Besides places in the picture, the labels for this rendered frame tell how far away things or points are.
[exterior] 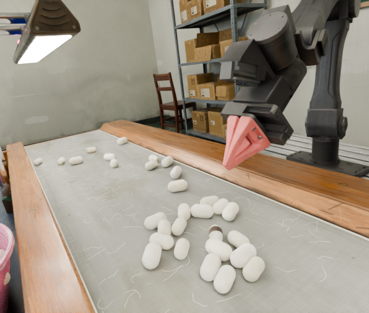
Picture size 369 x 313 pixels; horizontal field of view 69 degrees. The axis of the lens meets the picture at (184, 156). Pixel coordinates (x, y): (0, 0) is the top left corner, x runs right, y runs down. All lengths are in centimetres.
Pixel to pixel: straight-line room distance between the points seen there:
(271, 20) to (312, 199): 26
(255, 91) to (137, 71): 466
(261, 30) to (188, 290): 34
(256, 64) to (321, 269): 27
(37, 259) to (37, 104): 438
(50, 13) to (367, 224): 56
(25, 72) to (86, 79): 85
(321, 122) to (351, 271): 44
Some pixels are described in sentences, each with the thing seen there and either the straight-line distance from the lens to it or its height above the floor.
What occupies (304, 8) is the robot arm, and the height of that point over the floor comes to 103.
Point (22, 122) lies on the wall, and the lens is 473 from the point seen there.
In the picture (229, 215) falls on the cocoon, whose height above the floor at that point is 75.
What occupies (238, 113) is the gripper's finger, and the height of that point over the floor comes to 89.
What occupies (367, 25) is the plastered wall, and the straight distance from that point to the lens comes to 249.
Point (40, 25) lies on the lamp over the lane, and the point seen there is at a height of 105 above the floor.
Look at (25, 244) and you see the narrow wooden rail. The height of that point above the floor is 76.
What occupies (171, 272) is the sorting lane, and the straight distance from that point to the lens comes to 34.
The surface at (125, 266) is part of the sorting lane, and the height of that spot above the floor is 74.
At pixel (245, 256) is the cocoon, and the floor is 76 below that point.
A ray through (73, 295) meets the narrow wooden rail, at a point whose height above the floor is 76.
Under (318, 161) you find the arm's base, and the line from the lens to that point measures 77.
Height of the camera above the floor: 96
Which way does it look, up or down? 19 degrees down
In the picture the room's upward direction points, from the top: 7 degrees counter-clockwise
